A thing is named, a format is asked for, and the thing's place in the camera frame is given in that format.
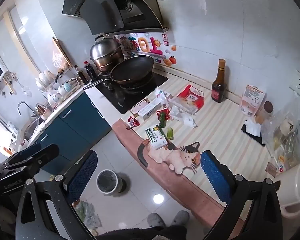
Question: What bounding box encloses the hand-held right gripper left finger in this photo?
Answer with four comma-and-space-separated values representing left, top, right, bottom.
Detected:
15, 150, 98, 240

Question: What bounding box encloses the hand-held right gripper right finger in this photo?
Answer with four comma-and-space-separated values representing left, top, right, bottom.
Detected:
200, 150, 283, 240

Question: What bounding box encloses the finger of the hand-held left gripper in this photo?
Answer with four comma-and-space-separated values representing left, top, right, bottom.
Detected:
0, 144, 60, 180
11, 142, 42, 163

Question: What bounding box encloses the white toothpaste box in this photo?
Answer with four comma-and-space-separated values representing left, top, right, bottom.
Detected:
139, 97, 169, 117

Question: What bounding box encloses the clear printed plastic packet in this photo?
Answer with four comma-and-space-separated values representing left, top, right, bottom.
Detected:
154, 87, 174, 105

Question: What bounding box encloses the steel sink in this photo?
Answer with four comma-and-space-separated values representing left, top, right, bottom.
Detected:
24, 117, 45, 140

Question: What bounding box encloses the green plastic bag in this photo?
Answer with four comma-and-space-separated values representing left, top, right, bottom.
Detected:
74, 200, 102, 230

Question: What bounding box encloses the utensil holder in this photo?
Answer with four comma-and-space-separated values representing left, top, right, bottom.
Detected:
35, 104, 53, 120

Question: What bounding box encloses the chrome faucet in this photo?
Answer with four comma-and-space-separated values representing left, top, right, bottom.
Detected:
17, 101, 37, 118

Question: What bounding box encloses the blue kitchen cabinet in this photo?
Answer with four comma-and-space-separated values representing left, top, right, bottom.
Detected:
30, 91, 113, 175

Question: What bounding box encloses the grey fuzzy slipper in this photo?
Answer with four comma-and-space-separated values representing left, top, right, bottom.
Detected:
147, 212, 167, 228
170, 210, 190, 227

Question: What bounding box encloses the black phone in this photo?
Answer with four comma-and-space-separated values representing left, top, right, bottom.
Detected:
241, 120, 267, 147

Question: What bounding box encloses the striped cat print mat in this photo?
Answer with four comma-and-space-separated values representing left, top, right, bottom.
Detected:
112, 74, 290, 230

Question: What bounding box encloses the small printed card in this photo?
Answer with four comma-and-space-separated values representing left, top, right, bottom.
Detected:
266, 162, 278, 174

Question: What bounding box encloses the folded white tissue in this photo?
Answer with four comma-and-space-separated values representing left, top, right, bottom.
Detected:
245, 119, 262, 137

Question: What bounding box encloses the metal dish rack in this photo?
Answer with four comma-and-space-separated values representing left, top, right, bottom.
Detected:
36, 69, 82, 107

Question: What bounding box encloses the green and white medicine box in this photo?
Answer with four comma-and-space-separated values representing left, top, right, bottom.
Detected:
144, 126, 168, 150

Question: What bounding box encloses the large clear plastic bag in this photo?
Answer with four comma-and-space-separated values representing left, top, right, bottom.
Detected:
261, 102, 300, 168

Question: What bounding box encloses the stack of white bowls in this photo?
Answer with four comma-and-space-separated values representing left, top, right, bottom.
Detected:
36, 70, 58, 88

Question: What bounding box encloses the small red snack wrapper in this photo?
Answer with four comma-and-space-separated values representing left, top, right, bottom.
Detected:
127, 117, 140, 130

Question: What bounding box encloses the red and green wrapper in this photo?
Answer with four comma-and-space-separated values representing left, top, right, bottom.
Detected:
156, 109, 171, 128

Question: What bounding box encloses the white electric kettle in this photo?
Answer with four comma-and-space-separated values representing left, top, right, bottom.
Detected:
272, 160, 300, 228

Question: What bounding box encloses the red and white packet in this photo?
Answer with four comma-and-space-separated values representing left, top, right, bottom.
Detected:
176, 84, 205, 115

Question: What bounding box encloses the jar with brown lid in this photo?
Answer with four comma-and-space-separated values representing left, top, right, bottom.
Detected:
255, 101, 274, 124

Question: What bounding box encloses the black cooktop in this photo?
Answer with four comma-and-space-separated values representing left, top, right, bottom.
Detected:
95, 71, 169, 115

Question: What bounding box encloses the orange and white pouch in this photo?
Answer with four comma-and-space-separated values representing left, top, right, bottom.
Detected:
240, 84, 267, 117

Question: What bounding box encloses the pink box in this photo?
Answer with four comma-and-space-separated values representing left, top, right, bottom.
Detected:
130, 99, 150, 114

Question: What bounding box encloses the cream round container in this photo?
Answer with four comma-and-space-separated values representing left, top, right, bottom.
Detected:
280, 117, 297, 135

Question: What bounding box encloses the brown glass sauce bottle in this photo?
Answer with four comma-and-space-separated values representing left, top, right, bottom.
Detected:
211, 59, 227, 103

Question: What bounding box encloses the dark sauce bottle red cap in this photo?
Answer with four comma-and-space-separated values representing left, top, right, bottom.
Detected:
84, 61, 97, 79

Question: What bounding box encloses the wooden cutting board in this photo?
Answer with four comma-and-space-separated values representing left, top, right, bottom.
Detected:
52, 37, 73, 68

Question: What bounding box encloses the black frying pan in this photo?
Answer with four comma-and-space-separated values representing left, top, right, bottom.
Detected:
83, 55, 155, 90

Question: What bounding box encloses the stainless steel steamer pot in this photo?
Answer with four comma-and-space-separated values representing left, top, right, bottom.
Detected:
90, 35, 124, 74

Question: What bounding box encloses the black range hood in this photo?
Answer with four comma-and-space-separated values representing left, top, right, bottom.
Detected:
62, 0, 169, 36

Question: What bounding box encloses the colourful wall sticker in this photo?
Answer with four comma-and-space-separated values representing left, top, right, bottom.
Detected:
114, 32, 178, 67

